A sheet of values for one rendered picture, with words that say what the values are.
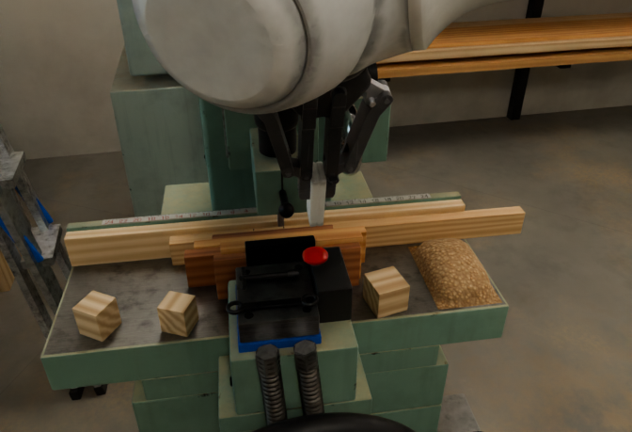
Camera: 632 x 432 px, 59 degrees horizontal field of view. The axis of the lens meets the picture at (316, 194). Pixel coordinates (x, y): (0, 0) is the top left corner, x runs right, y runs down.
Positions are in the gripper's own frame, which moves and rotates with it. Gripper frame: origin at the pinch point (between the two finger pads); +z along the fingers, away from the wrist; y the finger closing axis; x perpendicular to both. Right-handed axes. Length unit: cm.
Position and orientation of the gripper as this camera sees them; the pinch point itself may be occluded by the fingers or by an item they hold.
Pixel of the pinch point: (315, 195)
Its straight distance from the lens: 59.1
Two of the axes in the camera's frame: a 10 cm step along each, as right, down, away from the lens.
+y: -9.9, 0.7, -1.2
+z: -0.4, 6.9, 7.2
